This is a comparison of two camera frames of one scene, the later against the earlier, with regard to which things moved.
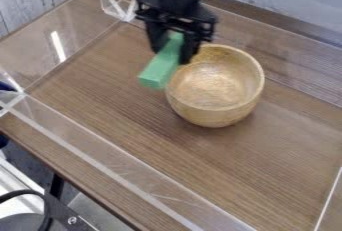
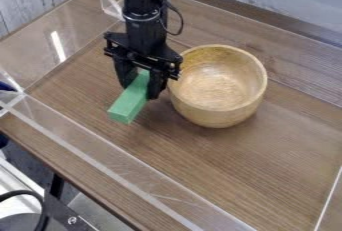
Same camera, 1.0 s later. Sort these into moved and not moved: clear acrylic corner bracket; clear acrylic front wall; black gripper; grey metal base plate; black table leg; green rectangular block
Moved: black gripper; green rectangular block
Not moved: clear acrylic front wall; grey metal base plate; black table leg; clear acrylic corner bracket
